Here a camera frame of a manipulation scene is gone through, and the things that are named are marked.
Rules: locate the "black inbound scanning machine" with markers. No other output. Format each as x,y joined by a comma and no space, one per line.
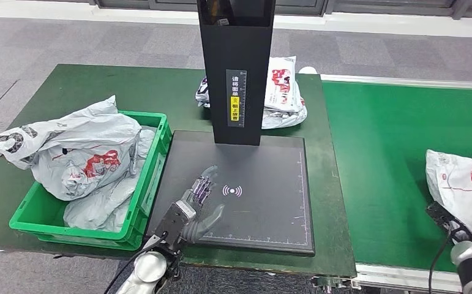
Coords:
260,211

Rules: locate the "crumpled grey parcel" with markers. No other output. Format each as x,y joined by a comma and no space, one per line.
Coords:
286,119

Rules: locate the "grey parcel with black print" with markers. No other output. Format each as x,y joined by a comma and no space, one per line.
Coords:
77,138

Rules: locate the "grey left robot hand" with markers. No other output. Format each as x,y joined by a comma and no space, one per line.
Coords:
203,190

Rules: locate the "green conveyor belt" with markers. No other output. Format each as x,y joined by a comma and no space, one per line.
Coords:
381,162

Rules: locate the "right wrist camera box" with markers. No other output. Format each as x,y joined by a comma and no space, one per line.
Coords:
442,215

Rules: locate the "white parcel with dark print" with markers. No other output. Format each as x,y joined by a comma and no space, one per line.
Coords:
202,95

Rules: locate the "grey parcel with red print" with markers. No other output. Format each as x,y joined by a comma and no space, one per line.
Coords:
463,190

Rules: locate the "metal clamp bracket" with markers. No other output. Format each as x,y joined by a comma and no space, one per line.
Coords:
329,282

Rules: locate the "white round conveyor end cap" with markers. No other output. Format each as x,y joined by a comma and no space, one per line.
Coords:
308,70

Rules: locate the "white parcel with red print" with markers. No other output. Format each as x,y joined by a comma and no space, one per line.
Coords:
282,83

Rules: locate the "plain grey plastic parcel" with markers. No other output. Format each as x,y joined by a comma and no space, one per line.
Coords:
106,207

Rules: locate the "pale conveyor frame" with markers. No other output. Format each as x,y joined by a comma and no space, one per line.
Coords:
422,83

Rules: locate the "black yellow label sticker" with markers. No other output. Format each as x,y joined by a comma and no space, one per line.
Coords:
235,97

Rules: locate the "green plastic crate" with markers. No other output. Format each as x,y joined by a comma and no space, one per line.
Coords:
146,194

